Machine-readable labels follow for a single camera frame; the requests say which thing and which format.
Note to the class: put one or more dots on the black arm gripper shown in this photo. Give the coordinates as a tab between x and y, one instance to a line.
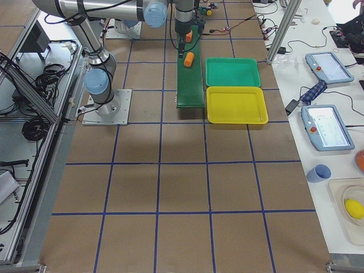
181	30

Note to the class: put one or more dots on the orange cylinder with label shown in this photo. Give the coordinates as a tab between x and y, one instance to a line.
189	37

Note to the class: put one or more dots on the plain orange cylinder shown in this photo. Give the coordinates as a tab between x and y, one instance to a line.
189	58

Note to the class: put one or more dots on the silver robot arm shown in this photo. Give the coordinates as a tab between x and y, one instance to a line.
154	13

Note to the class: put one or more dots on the green plastic tray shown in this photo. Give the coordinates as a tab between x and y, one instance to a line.
223	71

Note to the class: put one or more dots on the yellow plastic tray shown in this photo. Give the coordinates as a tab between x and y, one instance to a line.
236	105

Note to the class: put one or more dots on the black power adapter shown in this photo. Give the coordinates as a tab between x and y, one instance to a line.
291	106

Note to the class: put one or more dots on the blue plaid umbrella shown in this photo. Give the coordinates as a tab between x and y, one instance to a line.
313	92

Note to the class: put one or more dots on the teach pendant far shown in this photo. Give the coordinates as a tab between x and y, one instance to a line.
327	67

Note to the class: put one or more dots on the teach pendant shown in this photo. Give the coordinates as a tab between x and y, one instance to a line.
327	67
325	128

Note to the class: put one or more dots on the teach pendant near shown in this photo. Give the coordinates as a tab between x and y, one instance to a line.
325	128

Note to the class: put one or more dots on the blue cup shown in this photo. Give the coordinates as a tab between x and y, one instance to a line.
319	173

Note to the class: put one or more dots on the yellow lemon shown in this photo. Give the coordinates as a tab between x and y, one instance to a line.
354	208

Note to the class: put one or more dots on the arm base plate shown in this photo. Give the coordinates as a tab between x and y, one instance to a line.
123	29
115	112

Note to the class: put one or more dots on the aluminium frame post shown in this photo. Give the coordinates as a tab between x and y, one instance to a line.
282	29

